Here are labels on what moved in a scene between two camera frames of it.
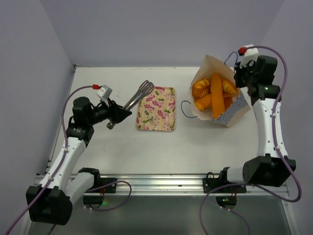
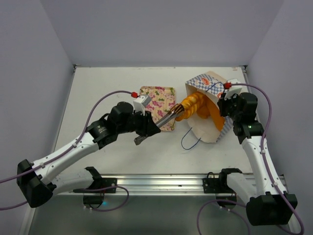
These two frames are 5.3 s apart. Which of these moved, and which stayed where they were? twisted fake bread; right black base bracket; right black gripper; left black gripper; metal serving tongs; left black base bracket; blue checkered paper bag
Moved: blue checkered paper bag; metal serving tongs; right black gripper; twisted fake bread; left black gripper
Stayed: right black base bracket; left black base bracket
